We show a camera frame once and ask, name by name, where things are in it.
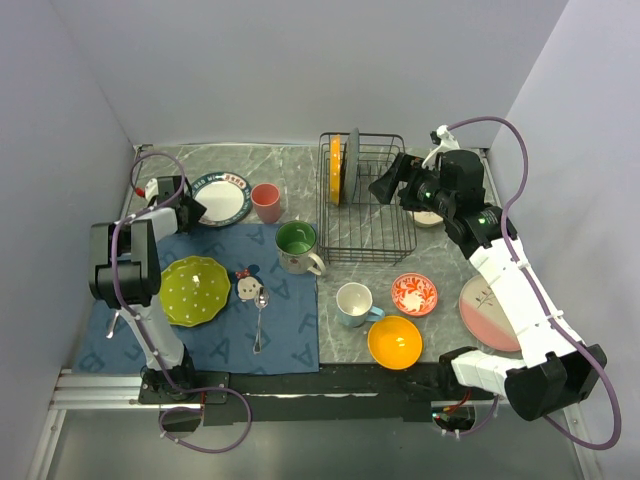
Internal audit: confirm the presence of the silver spoon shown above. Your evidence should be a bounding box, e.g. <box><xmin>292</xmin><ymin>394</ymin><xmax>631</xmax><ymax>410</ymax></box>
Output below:
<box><xmin>253</xmin><ymin>286</ymin><xmax>269</xmax><ymax>355</ymax></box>

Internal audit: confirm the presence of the light blue mug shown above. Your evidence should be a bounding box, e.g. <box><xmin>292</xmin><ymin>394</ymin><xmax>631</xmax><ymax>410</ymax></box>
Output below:
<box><xmin>336</xmin><ymin>282</ymin><xmax>386</xmax><ymax>328</ymax></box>

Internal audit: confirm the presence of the green polka dot plate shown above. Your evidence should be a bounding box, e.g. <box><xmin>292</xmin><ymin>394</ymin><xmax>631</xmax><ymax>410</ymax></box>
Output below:
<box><xmin>159</xmin><ymin>256</ymin><xmax>231</xmax><ymax>328</ymax></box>

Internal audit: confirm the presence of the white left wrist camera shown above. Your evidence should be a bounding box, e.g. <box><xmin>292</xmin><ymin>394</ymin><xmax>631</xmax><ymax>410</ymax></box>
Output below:
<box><xmin>134</xmin><ymin>178</ymin><xmax>159</xmax><ymax>205</ymax></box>

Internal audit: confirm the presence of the blue floral plate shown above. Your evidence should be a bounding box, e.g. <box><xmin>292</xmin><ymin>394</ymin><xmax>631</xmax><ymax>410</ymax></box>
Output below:
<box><xmin>342</xmin><ymin>128</ymin><xmax>360</xmax><ymax>205</ymax></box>

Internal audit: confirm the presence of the pink white round plate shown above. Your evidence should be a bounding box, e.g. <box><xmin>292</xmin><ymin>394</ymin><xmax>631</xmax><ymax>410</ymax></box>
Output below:
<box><xmin>459</xmin><ymin>275</ymin><xmax>520</xmax><ymax>353</ymax></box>

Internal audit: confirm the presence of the cartoon mouse spoon rest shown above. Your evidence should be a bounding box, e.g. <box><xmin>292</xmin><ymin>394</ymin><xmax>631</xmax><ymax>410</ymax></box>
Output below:
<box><xmin>230</xmin><ymin>264</ymin><xmax>264</xmax><ymax>302</ymax></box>

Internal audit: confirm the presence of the teal rim white plate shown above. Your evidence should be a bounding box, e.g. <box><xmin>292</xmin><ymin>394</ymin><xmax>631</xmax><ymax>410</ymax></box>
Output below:
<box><xmin>192</xmin><ymin>172</ymin><xmax>252</xmax><ymax>227</ymax></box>

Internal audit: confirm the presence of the orange polka dot plate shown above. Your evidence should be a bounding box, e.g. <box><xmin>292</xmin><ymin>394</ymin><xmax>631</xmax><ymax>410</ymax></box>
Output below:
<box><xmin>329</xmin><ymin>134</ymin><xmax>342</xmax><ymax>206</ymax></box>

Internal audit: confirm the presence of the aluminium rail frame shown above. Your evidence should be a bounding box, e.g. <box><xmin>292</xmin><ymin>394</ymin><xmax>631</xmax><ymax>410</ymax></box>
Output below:
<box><xmin>47</xmin><ymin>367</ymin><xmax>166</xmax><ymax>411</ymax></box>

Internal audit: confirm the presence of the orange bowl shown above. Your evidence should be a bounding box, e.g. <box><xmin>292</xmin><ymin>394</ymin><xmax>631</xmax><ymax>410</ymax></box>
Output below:
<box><xmin>367</xmin><ymin>316</ymin><xmax>423</xmax><ymax>371</ymax></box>

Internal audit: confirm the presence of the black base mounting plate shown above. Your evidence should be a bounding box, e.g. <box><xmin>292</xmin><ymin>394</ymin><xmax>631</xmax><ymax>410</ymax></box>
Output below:
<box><xmin>137</xmin><ymin>362</ymin><xmax>501</xmax><ymax>426</ymax></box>

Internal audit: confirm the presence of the black wire dish rack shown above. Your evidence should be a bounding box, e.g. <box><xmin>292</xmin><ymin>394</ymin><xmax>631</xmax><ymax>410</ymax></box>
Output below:
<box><xmin>316</xmin><ymin>130</ymin><xmax>417</xmax><ymax>264</ymax></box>

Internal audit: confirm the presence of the blue letter-print cloth mat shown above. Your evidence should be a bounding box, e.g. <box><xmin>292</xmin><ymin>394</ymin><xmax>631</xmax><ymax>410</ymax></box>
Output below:
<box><xmin>73</xmin><ymin>224</ymin><xmax>319</xmax><ymax>375</ymax></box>

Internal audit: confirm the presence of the silver fork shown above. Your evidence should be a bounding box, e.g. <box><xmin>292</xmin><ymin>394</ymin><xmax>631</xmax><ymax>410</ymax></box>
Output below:
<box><xmin>106</xmin><ymin>311</ymin><xmax>120</xmax><ymax>339</ymax></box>

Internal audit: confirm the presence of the green-inside floral mug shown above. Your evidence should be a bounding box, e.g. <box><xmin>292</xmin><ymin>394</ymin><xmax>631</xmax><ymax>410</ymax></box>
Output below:
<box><xmin>275</xmin><ymin>220</ymin><xmax>326</xmax><ymax>276</ymax></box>

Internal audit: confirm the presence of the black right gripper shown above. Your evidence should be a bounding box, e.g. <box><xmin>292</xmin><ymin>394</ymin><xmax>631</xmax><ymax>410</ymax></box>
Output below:
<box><xmin>367</xmin><ymin>152</ymin><xmax>455</xmax><ymax>219</ymax></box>

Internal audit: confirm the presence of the cream square cartoon dish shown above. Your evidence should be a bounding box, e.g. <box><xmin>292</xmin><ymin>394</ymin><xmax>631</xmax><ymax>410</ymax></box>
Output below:
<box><xmin>411</xmin><ymin>211</ymin><xmax>443</xmax><ymax>228</ymax></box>

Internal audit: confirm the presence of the red white patterned dish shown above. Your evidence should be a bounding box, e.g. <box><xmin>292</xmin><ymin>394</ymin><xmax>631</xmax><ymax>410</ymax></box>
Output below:
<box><xmin>391</xmin><ymin>273</ymin><xmax>438</xmax><ymax>317</ymax></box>

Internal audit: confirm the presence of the pink plastic cup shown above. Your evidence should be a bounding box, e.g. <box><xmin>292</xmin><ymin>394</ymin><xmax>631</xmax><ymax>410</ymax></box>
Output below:
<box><xmin>251</xmin><ymin>183</ymin><xmax>281</xmax><ymax>224</ymax></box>

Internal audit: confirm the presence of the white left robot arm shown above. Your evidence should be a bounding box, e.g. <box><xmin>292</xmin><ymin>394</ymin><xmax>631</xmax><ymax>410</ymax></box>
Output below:
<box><xmin>88</xmin><ymin>175</ymin><xmax>206</xmax><ymax>402</ymax></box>

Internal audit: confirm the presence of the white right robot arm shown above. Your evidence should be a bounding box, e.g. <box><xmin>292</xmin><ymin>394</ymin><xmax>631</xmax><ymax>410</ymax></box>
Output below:
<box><xmin>369</xmin><ymin>150</ymin><xmax>598</xmax><ymax>421</ymax></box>

